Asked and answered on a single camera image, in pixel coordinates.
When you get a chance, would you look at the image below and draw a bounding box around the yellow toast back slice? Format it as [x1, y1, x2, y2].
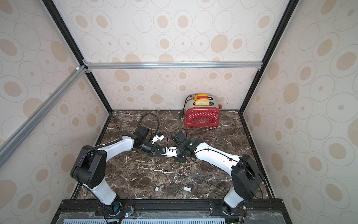
[194, 94, 209, 101]

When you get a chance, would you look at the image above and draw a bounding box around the left black frame post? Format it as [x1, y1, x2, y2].
[41, 0, 113, 113]

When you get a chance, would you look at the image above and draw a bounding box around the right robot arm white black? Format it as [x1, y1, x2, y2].
[164, 131, 263, 215]

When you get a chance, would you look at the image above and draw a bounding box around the black frame post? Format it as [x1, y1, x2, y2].
[239, 0, 299, 114]
[41, 0, 113, 113]

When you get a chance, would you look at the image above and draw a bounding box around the right black frame post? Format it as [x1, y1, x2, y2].
[239, 0, 299, 114]

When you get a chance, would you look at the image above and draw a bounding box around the yellow toast front slice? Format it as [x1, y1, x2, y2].
[195, 98, 210, 107]

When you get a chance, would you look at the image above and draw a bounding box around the horizontal aluminium rail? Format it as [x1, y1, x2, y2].
[85, 61, 263, 70]

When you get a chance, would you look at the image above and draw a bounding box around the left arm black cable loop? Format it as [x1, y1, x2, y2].
[136, 112, 160, 141]

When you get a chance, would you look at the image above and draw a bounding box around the left diagonal aluminium rail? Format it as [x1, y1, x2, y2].
[1, 65, 86, 165]

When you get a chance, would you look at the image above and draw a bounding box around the red toaster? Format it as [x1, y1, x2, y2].
[184, 98, 221, 127]

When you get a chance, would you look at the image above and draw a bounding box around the black toaster power cable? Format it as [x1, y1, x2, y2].
[178, 96, 195, 118]

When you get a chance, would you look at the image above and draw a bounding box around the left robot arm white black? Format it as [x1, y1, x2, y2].
[70, 126, 164, 216]

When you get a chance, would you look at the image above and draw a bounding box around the yellow toast slice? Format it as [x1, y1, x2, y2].
[195, 98, 210, 107]
[194, 94, 209, 101]

